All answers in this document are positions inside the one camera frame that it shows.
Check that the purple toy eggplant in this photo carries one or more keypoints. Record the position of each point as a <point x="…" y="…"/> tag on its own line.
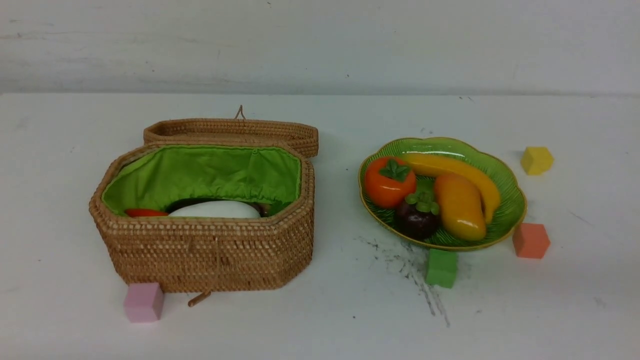
<point x="262" y="207"/>

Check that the orange toy persimmon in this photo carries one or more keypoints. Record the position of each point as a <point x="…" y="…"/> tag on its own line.
<point x="388" y="180"/>

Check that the white toy radish with leaves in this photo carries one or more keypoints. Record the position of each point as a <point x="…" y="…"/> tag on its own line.
<point x="216" y="209"/>

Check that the dark purple toy mangosteen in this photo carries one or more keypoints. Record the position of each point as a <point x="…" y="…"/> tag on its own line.
<point x="418" y="215"/>

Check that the yellow toy banana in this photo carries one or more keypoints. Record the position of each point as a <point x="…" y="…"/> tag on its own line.
<point x="433" y="166"/>

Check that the yellow orange toy mango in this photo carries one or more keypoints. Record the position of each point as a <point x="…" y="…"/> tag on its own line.
<point x="460" y="207"/>

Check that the orange toy carrot with leaves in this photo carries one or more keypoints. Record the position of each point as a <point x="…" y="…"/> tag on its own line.
<point x="145" y="212"/>

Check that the woven wicker basket lid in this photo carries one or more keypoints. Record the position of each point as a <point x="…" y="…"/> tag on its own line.
<point x="300" y="137"/>

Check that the woven wicker basket green lining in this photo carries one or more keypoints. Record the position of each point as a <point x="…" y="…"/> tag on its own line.
<point x="209" y="253"/>

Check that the green foam cube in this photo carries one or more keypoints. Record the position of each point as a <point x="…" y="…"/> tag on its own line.
<point x="441" y="268"/>

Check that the green ribbed glass plate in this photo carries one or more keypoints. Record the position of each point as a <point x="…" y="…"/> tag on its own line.
<point x="508" y="216"/>

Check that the pink foam cube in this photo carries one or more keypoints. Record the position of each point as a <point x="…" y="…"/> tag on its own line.
<point x="144" y="302"/>

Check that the yellow foam cube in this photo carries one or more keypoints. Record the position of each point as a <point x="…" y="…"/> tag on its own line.
<point x="536" y="160"/>

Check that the orange foam cube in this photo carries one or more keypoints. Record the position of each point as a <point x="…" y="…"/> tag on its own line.
<point x="530" y="241"/>

